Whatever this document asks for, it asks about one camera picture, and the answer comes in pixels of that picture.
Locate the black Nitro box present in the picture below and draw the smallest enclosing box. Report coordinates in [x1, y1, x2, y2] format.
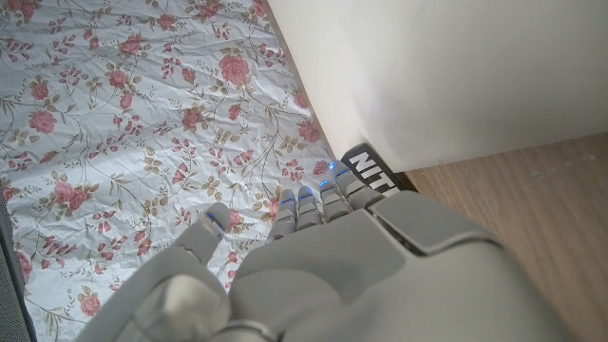
[340, 142, 419, 199]

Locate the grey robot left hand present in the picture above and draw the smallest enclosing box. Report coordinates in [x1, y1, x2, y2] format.
[73, 160, 579, 342]

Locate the floral backdrop cloth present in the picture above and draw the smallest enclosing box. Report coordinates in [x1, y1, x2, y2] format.
[0, 0, 333, 342]

